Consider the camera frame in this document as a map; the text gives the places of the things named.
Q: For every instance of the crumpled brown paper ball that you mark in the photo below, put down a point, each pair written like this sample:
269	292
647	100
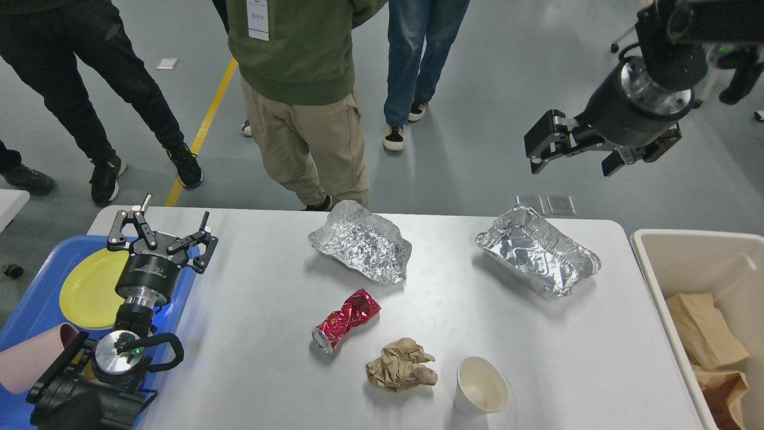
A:
401	366

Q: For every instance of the beige plastic bin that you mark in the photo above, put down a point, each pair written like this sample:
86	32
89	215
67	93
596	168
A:
728	265

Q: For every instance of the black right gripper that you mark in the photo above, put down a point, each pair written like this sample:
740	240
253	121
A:
629	113

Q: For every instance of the grey office chair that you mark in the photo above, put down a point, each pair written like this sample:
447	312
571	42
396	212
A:
627	36

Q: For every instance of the foil tray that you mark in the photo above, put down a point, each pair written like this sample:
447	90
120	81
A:
534	251
365	242

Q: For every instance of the pink mug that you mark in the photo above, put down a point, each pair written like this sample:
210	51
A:
23	364

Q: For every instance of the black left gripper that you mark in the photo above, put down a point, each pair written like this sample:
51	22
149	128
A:
148	273

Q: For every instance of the crushed red can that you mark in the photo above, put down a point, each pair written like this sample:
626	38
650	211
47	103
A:
356	310

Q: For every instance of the person blue jeans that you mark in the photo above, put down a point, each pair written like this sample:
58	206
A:
420	36

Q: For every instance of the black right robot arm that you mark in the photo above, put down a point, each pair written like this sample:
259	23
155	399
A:
732	35

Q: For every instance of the yellow plastic plate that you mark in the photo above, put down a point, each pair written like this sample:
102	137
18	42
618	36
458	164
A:
88	298

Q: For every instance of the large brown paper bag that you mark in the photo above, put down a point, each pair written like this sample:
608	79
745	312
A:
723	392

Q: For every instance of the person dark trousers black sneakers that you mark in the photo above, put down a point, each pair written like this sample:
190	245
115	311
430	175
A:
221	8

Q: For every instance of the white side table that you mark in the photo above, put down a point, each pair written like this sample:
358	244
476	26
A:
12	201

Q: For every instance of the person green sweater khaki trousers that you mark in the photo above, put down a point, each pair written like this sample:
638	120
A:
298	81

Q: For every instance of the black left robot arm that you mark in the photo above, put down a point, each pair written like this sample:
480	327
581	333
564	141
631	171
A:
97	383

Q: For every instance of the person dark shoes far left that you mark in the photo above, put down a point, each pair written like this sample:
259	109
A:
21	176

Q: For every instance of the white paper cup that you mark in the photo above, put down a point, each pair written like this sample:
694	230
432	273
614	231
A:
481	388

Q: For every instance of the person black trousers black shoes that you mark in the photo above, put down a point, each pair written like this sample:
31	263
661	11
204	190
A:
43	41

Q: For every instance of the blue plastic tray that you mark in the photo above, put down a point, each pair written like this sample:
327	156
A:
39	310

